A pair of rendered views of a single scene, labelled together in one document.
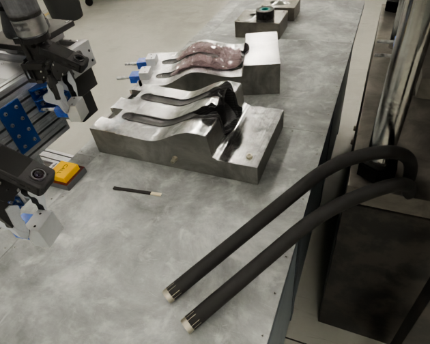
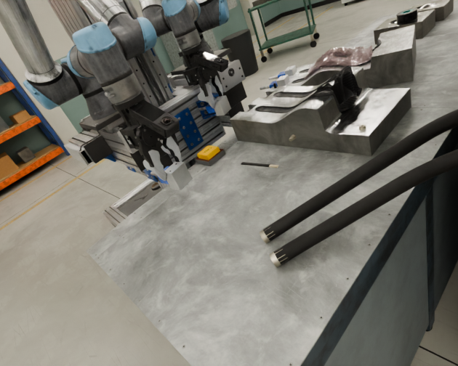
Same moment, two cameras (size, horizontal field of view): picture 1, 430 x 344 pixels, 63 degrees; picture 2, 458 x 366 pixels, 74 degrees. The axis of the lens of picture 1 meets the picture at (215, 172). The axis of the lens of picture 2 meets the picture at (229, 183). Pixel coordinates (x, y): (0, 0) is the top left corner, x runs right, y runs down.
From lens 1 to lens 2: 0.22 m
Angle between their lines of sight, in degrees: 27
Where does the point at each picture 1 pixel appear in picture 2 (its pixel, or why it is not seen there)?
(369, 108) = not seen: outside the picture
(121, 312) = (226, 246)
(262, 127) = (382, 104)
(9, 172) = (148, 118)
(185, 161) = (302, 139)
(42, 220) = (176, 168)
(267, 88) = (398, 77)
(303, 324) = (446, 338)
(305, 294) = (452, 308)
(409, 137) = not seen: outside the picture
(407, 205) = not seen: outside the picture
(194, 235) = (299, 195)
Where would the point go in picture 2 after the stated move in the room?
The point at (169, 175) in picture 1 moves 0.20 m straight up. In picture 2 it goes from (288, 152) to (270, 92)
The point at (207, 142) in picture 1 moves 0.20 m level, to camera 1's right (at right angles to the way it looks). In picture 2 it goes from (318, 115) to (405, 97)
